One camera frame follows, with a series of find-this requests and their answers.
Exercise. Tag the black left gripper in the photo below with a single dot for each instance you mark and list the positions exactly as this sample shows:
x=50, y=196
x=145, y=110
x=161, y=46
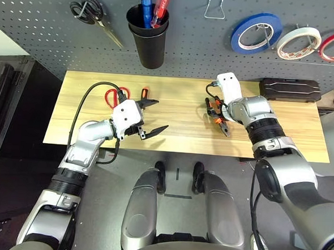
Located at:
x=142, y=120

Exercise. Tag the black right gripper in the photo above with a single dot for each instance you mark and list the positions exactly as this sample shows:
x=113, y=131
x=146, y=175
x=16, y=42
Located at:
x=213, y=112

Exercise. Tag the orange black pliers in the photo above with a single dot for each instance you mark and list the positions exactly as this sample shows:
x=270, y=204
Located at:
x=225, y=130

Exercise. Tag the orange black screwdriver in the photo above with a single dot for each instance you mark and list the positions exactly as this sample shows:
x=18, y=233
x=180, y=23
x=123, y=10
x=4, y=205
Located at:
x=144, y=92

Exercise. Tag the white tape roll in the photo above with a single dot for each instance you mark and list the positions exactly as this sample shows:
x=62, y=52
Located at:
x=282, y=51

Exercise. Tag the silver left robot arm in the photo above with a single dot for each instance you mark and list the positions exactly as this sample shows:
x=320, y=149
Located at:
x=90, y=131

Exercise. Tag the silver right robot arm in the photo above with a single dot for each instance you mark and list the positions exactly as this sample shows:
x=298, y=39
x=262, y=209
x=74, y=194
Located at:
x=294, y=178

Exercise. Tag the grey metal pegboard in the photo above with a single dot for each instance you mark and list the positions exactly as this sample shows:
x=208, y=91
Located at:
x=47, y=38

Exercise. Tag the short black floor tape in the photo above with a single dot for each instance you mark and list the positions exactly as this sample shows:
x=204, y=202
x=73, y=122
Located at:
x=178, y=174

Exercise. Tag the black plastic cup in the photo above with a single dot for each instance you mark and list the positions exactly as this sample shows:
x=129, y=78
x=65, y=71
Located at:
x=132, y=23
x=151, y=56

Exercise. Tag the blue tape roll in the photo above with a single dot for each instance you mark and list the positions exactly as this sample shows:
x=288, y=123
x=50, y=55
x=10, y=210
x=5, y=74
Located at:
x=237, y=42

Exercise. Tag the black tool case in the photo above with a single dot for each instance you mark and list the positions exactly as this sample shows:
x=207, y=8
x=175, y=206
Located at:
x=291, y=91

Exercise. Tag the metal peg hook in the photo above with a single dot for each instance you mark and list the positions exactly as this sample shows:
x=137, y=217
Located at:
x=84, y=8
x=267, y=40
x=311, y=39

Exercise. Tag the silver robot left leg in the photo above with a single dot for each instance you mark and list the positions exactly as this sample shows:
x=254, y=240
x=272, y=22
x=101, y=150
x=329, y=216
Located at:
x=140, y=214

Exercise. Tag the silver robot leg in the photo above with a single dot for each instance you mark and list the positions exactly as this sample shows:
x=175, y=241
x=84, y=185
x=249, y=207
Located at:
x=221, y=213
x=140, y=214

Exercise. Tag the silver robot right leg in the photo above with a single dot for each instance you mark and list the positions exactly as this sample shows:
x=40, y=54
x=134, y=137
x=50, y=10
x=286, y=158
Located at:
x=221, y=213

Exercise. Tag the black wheeled flight case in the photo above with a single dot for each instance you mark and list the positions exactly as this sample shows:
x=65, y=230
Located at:
x=10, y=177

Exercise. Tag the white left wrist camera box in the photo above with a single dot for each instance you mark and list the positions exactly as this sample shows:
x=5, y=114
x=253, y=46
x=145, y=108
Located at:
x=126, y=114

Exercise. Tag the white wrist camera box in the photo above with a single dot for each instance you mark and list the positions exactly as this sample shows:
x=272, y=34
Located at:
x=126, y=114
x=229, y=86

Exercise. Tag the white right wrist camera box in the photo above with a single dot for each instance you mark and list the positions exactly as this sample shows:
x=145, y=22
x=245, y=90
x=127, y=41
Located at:
x=229, y=86

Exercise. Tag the black table frame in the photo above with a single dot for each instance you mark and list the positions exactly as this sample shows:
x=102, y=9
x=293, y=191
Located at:
x=108, y=154

